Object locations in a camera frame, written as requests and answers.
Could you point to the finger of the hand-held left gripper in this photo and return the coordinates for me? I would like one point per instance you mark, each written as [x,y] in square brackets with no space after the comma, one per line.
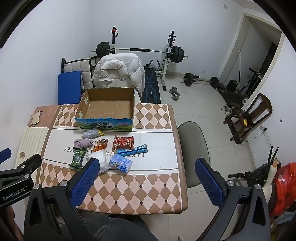
[30,162]
[4,154]

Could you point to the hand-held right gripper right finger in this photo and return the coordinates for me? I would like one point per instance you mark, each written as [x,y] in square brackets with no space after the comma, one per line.
[208,180]

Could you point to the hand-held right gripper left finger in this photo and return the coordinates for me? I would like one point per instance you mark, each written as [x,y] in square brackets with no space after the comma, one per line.
[85,180]

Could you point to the green packet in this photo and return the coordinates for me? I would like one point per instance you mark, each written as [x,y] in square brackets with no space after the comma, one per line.
[77,158]

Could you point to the white plastic bag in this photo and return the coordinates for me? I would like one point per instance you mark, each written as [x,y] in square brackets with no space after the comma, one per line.
[101,157]

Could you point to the purple snack packet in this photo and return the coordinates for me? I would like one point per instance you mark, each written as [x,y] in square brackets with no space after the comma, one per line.
[84,143]

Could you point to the orange snack packet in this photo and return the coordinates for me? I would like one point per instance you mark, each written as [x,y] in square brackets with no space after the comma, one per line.
[100,145]

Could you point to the light blue packet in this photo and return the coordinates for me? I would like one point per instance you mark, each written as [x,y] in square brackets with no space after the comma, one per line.
[120,163]

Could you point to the silver glitter pouch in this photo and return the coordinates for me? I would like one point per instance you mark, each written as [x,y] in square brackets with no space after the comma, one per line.
[90,134]

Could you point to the red snack packet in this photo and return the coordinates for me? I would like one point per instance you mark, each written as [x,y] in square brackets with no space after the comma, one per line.
[122,143]

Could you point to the long blue packet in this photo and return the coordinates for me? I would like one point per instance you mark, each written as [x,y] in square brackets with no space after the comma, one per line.
[131,151]

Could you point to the cardboard box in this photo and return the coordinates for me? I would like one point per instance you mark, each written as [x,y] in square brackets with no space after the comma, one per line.
[106,109]

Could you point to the person's left forearm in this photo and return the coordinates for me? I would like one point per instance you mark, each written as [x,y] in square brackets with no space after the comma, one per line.
[9,224]

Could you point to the cream ribbed mat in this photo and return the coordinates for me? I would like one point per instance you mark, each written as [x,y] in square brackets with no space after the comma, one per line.
[32,143]

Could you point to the grey chair seat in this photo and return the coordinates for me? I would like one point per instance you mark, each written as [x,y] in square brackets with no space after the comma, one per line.
[192,143]

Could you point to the cardboard scraps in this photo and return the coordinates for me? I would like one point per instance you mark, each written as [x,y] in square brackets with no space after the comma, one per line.
[35,118]

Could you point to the black scooter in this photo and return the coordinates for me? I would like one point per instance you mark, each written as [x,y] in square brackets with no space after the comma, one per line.
[254,173]

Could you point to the brown wooden board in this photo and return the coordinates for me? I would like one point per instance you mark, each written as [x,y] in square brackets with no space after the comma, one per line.
[49,113]

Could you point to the person's dark trousers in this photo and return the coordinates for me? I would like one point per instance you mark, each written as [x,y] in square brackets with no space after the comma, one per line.
[120,229]

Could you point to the white plush toy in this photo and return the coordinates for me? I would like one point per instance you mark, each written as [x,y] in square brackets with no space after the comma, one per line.
[272,171]

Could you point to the pair of white shoes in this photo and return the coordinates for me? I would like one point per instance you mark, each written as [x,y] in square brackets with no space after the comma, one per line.
[226,110]

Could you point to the red plastic bag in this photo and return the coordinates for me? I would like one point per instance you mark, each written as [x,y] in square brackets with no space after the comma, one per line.
[284,185]

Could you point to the blue folded mat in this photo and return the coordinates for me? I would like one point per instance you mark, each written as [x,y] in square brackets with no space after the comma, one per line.
[69,88]

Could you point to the dark low bench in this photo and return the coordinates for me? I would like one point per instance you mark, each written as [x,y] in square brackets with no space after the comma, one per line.
[231,96]

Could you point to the chrome dumbbell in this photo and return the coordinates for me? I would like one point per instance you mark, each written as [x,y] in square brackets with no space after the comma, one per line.
[173,90]
[176,96]

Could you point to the dark wooden chair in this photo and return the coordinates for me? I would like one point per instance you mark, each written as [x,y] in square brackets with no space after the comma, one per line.
[266,106]

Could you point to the black speaker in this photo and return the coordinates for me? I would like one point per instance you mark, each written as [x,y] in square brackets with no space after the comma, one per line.
[232,85]

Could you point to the black floor barbell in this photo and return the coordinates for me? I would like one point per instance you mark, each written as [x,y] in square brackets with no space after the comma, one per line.
[189,79]

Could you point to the beige padded black-framed bench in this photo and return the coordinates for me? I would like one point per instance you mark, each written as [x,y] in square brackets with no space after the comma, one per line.
[76,67]

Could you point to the black and blue weight bench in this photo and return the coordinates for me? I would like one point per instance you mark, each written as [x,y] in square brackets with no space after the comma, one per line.
[151,88]

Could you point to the white bench press rack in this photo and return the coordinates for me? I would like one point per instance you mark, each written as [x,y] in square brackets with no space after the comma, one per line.
[164,67]

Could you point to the white down jacket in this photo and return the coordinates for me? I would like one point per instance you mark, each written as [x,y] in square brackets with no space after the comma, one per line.
[129,67]

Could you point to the black barbell on rack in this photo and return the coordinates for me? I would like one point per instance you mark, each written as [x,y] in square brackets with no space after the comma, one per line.
[138,49]

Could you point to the white door frame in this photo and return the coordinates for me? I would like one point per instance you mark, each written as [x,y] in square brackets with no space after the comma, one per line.
[233,53]

